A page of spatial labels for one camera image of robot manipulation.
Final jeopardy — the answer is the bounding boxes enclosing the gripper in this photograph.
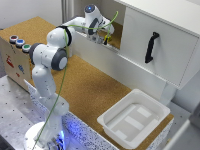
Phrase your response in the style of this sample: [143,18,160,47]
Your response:
[88,29,114,45]

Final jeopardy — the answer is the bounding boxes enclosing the white cabinet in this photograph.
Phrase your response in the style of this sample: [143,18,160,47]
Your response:
[63,0,200,108]

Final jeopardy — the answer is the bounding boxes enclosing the wooden drawer box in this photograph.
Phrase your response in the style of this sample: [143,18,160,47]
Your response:
[0,16,73,93]

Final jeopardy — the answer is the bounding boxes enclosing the green button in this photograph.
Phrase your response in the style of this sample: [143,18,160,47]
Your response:
[21,43,32,54]

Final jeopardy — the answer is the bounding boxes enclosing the white sliding door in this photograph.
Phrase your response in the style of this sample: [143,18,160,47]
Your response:
[119,6,200,90]

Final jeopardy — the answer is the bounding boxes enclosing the blue button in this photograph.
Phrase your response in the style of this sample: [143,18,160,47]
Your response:
[15,38,26,48]

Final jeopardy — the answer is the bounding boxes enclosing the red button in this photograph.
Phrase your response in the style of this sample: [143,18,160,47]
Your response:
[9,34,19,44]

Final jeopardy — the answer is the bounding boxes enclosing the white plastic box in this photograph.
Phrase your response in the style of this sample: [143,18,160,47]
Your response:
[96,88,172,150]

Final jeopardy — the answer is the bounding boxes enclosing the black door handle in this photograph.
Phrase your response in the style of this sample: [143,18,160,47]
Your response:
[144,31,160,64]

